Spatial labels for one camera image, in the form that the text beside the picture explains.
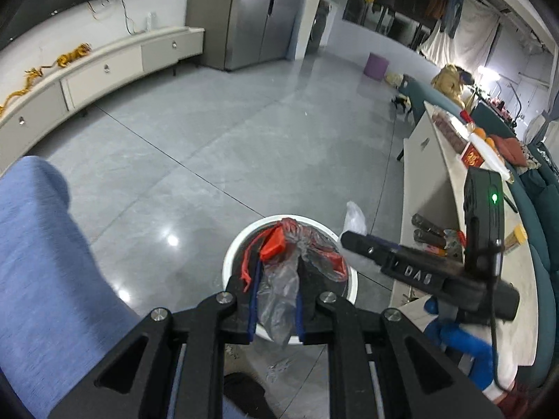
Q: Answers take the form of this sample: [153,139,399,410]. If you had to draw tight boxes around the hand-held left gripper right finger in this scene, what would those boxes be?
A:
[295,257,505,419]

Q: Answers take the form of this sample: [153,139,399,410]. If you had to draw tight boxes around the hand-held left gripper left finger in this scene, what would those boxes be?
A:
[48,259,264,419]

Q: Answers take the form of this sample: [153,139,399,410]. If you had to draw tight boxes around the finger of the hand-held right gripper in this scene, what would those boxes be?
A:
[340,230,401,268]

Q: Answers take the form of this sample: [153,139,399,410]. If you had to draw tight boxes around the clear plastic bag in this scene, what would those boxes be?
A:
[257,217,350,346]
[344,201,368,237]

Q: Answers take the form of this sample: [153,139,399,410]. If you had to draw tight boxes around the white trash bin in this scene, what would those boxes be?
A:
[222,214,360,344]

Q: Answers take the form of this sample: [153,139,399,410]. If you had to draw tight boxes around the red plastic wrapper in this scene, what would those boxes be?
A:
[261,224,287,261]

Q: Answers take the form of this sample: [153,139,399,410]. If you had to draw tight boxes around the person's right hand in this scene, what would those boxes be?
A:
[425,296,497,391]

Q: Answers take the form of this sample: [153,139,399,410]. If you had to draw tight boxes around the crumpled clear plastic bag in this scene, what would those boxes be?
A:
[344,201,368,237]

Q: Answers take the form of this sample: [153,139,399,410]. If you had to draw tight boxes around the brown snack packet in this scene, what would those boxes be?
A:
[412,213,443,233]
[413,228,447,249]

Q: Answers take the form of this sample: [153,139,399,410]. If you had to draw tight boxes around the teal sofa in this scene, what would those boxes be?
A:
[398,73,559,387]

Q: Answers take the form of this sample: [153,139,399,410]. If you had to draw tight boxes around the white coffee table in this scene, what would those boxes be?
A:
[390,100,543,368]

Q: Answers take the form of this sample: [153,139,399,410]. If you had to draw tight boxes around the red gift box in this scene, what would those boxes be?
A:
[460,143,488,169]

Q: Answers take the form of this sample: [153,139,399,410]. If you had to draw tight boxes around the red cushion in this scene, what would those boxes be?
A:
[493,134,530,167]

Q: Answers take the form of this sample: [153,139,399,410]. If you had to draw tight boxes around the person's black shoe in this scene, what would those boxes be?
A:
[224,371,277,419]

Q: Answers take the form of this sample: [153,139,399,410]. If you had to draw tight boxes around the oranges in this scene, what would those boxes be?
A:
[471,126,497,148]

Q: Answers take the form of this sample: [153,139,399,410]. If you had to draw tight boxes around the tray of brown pastries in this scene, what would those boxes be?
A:
[430,111,471,154]

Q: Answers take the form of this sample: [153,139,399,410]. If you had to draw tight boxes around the person in yellow jacket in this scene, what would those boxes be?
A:
[431,64,473,106]

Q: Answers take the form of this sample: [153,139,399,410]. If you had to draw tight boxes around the purple stool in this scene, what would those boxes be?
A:
[363,52,389,81]

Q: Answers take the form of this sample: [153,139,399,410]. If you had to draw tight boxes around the white hanging sheet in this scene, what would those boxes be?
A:
[420,3,501,84]

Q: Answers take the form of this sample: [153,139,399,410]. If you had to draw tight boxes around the hanging denim jacket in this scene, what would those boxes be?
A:
[440,0,465,38]

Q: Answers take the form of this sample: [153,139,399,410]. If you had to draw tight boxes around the silver refrigerator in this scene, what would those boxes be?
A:
[185,0,331,71]

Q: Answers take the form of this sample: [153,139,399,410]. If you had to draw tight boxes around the white TV cabinet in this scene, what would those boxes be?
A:
[0,25,205,176]

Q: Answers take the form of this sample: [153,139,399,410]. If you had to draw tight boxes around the golden dragon ornament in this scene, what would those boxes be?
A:
[0,43,93,117]

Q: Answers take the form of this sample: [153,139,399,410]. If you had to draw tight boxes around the wall cables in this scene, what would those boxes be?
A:
[86,0,137,36]

